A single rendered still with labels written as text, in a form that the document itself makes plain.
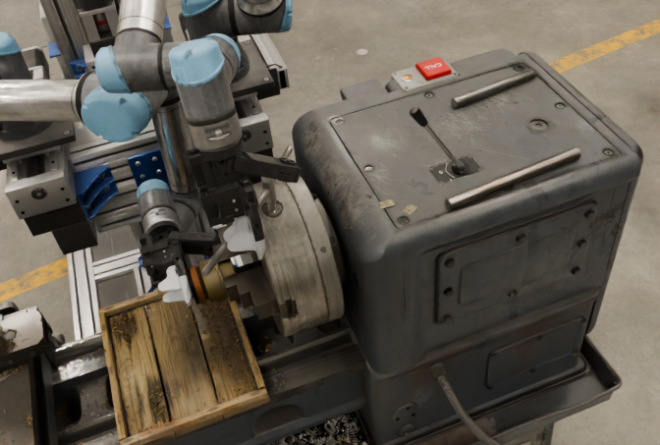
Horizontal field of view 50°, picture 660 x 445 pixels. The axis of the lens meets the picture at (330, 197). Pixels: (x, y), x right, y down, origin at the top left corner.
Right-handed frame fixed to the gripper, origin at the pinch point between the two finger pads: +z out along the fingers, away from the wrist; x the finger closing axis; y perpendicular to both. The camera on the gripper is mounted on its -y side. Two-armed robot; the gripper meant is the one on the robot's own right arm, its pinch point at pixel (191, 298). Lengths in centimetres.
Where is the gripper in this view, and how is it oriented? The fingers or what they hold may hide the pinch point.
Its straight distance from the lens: 143.3
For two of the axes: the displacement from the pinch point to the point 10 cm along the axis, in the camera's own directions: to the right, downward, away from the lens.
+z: 3.3, 6.3, -7.0
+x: -0.9, -7.2, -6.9
